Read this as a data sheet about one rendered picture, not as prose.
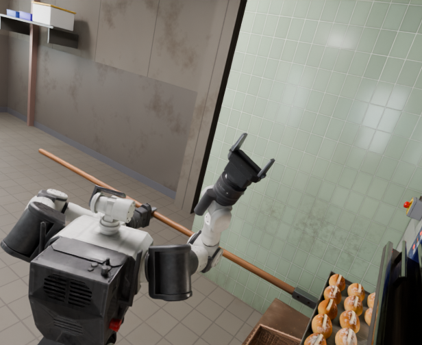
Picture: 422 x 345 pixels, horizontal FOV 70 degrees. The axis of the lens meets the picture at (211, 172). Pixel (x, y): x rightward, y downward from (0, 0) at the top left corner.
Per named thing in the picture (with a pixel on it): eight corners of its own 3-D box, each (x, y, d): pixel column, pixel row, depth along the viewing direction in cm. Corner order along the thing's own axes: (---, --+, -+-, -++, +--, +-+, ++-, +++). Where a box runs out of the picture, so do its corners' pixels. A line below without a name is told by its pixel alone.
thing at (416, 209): (419, 216, 173) (427, 200, 170) (420, 221, 165) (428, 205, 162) (405, 211, 177) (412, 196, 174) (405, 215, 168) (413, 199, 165)
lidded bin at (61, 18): (75, 31, 484) (76, 12, 475) (49, 25, 449) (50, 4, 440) (56, 27, 507) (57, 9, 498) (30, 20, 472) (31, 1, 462)
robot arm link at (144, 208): (140, 199, 146) (122, 205, 136) (155, 207, 142) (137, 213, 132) (137, 221, 150) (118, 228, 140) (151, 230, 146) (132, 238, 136)
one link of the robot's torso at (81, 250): (120, 387, 79) (142, 276, 68) (-1, 350, 81) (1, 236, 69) (154, 306, 107) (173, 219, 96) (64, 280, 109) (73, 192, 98)
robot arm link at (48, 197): (23, 213, 116) (13, 231, 96) (38, 183, 117) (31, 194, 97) (54, 223, 121) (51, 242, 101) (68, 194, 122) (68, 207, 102)
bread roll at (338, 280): (342, 296, 123) (347, 286, 121) (326, 289, 125) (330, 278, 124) (344, 284, 131) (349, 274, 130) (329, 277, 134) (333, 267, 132)
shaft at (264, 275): (37, 152, 191) (38, 148, 190) (42, 152, 193) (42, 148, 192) (292, 296, 115) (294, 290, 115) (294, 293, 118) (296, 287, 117)
